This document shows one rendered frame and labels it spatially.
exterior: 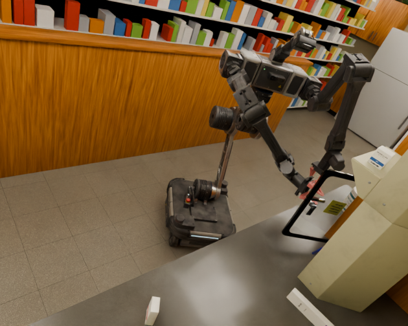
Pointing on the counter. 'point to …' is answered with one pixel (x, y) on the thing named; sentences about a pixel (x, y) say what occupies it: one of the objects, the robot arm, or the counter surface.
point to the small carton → (381, 157)
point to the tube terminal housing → (373, 240)
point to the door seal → (309, 202)
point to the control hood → (369, 173)
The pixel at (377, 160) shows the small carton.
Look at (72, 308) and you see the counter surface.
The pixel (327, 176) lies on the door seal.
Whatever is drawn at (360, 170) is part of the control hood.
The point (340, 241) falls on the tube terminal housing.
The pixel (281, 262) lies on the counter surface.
